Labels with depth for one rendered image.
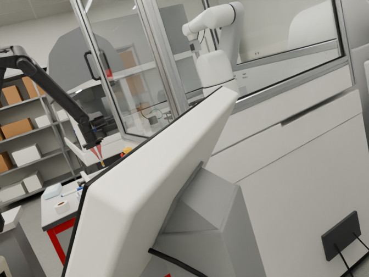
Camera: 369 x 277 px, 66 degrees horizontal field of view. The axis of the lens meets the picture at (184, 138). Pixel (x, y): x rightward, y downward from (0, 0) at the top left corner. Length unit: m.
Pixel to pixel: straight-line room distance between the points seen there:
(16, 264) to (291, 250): 1.54
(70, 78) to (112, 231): 2.02
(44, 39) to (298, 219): 5.11
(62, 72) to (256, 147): 1.54
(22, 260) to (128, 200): 1.84
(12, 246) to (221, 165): 1.39
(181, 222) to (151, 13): 0.70
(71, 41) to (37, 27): 3.51
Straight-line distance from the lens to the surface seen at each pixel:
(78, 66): 2.27
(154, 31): 0.98
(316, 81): 1.41
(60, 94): 1.30
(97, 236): 0.28
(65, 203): 1.66
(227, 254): 0.48
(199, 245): 0.48
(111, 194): 0.25
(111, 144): 2.29
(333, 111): 1.50
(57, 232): 1.65
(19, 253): 2.05
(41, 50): 5.71
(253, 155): 1.16
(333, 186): 1.55
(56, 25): 5.78
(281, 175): 1.29
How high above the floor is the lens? 1.26
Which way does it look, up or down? 13 degrees down
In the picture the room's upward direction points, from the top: 18 degrees counter-clockwise
